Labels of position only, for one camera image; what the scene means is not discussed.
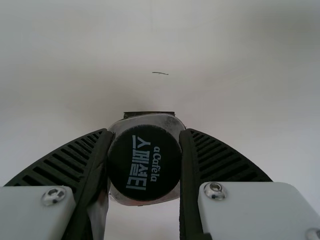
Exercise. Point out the dark coffee bottle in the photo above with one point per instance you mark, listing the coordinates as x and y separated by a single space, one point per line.
143 162

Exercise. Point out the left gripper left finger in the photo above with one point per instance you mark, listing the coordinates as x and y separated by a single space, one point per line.
62 160

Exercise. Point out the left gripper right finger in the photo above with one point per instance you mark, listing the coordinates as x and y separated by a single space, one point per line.
220 160

